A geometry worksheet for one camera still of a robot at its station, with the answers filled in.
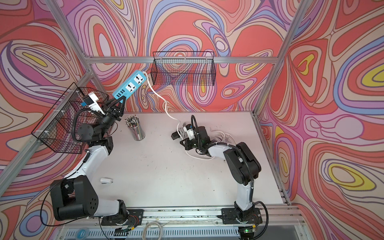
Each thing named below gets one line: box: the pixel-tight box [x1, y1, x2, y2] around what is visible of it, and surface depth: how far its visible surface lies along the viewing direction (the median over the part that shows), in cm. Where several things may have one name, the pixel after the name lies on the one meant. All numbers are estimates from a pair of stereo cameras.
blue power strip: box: [112, 69, 148, 101], surface depth 63 cm
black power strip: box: [171, 131, 180, 140], surface depth 100 cm
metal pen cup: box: [124, 114, 146, 141], surface depth 95 cm
